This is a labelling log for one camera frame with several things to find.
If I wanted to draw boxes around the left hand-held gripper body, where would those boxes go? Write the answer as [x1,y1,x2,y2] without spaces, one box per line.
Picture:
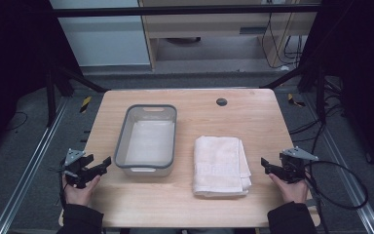
[61,148,95,190]

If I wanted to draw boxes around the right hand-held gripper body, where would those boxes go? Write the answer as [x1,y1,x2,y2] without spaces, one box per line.
[279,146,319,184]

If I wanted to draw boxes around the person's right hand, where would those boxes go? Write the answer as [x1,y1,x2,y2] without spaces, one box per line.
[268,173,310,205]

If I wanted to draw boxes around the person's left hand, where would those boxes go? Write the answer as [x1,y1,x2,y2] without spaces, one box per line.
[62,175,102,208]

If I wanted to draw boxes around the white basin with grey rim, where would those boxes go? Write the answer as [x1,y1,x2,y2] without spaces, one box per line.
[114,103,178,178]

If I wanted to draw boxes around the folded white towel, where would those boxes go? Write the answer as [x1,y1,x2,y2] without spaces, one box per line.
[192,135,253,198]

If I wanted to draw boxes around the yellow black hazard tape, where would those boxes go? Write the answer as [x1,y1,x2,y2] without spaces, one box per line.
[286,93,307,108]
[79,96,93,114]

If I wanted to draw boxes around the black metal stand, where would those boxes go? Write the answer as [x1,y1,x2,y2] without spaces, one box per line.
[260,62,328,125]
[44,62,109,129]

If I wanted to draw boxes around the white cabinet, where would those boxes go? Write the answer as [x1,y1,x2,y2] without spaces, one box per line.
[49,0,152,68]

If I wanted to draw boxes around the black curtain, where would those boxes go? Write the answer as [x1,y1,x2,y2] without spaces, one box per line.
[0,0,83,160]
[300,0,374,178]

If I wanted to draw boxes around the light wooden desk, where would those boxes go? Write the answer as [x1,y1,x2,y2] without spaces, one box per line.
[137,0,320,70]

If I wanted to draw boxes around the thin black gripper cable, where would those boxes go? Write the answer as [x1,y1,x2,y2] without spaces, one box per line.
[48,166,68,209]

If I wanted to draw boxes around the black floor cables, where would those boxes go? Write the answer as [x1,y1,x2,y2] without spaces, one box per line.
[287,76,349,154]

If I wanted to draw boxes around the aluminium floor rail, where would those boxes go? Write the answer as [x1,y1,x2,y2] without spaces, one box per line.
[0,97,70,234]
[305,93,374,234]

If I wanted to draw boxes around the black looped gripper cable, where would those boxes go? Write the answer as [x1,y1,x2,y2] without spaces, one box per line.
[304,160,370,234]

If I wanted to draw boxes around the thin black floor cable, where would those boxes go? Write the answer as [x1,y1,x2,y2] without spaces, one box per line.
[5,111,29,132]

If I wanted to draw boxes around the hanging black desk cables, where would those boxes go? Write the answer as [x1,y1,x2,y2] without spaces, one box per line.
[260,12,306,70]

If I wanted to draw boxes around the black horizontal frame bar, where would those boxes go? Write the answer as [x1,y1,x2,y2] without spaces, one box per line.
[49,4,321,18]

